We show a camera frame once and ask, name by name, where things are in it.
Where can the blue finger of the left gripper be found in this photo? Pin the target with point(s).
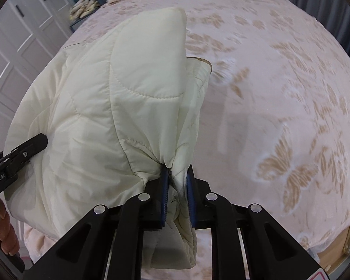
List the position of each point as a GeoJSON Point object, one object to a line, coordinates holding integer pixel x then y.
{"type": "Point", "coordinates": [25, 151]}

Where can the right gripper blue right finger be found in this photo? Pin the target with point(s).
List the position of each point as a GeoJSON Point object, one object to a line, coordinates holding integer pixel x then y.
{"type": "Point", "coordinates": [247, 242]}

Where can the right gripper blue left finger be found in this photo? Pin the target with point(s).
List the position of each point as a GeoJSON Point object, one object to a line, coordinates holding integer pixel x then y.
{"type": "Point", "coordinates": [107, 243]}

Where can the cream quilted jacket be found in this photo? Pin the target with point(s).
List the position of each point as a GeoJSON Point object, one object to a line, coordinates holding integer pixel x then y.
{"type": "Point", "coordinates": [114, 111]}

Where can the beige folded clothes pile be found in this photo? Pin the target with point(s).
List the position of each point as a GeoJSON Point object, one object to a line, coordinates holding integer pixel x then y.
{"type": "Point", "coordinates": [82, 9]}

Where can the person's left hand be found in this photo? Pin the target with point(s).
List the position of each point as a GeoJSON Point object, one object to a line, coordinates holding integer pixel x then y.
{"type": "Point", "coordinates": [8, 238]}

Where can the pink butterfly bedspread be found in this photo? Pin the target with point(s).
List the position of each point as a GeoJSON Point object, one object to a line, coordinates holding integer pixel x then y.
{"type": "Point", "coordinates": [275, 123]}

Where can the white panelled wardrobe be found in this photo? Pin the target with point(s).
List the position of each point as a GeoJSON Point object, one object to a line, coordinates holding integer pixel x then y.
{"type": "Point", "coordinates": [31, 33]}

